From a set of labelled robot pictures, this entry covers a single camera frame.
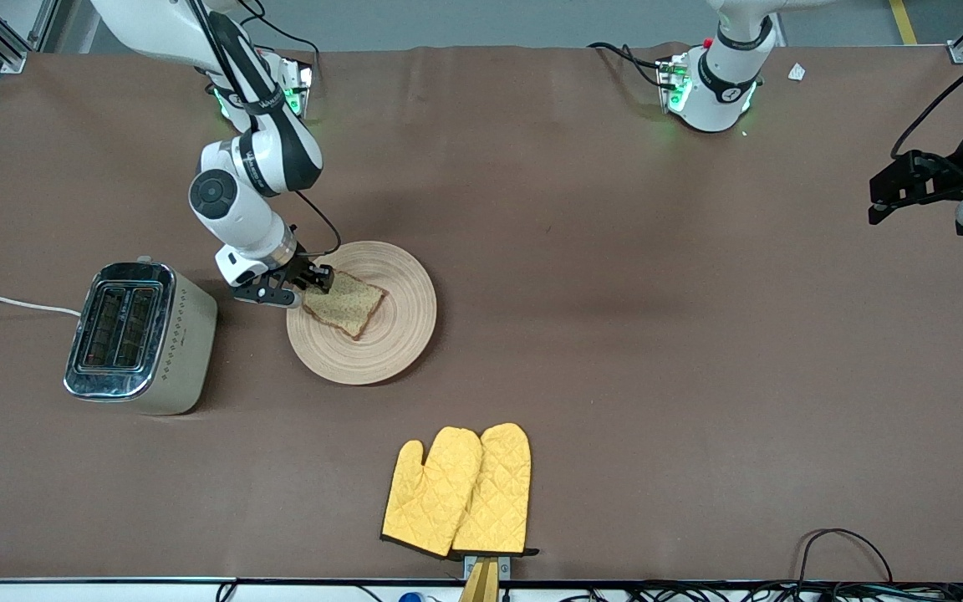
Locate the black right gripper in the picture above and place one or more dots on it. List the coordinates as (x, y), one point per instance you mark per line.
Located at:
(303, 268)

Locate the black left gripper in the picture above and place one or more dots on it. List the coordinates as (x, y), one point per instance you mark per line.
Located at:
(943, 176)

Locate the brown bread slice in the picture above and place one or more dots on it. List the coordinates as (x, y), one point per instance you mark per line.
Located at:
(348, 305)

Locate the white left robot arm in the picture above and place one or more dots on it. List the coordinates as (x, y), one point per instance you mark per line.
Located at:
(720, 84)

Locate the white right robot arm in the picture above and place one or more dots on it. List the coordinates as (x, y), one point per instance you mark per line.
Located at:
(231, 201)

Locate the round wooden ridged plate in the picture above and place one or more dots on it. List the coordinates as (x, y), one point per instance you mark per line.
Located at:
(398, 334)

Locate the chrome two-slot toaster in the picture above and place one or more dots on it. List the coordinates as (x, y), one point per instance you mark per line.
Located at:
(185, 351)

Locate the small white paper scrap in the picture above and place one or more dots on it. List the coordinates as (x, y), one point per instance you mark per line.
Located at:
(797, 72)

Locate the yellow quilted oven mitt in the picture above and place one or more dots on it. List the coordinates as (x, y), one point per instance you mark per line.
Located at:
(498, 493)
(427, 493)

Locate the brown table cover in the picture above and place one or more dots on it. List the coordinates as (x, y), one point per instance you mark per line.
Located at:
(615, 334)

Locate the yellow wooden stick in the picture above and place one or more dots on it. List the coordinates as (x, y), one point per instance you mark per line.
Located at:
(481, 587)

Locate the small metal bracket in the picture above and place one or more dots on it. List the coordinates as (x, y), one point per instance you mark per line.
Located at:
(503, 567)

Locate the white table edge rail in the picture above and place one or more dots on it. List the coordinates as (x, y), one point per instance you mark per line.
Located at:
(72, 592)

